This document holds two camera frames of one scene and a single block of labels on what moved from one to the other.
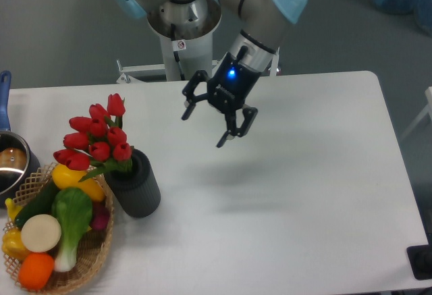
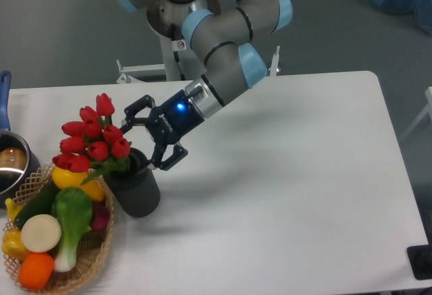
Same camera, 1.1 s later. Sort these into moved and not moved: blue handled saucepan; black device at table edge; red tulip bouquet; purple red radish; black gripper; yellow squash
Moved: black gripper; red tulip bouquet
Not moved: black device at table edge; blue handled saucepan; yellow squash; purple red radish
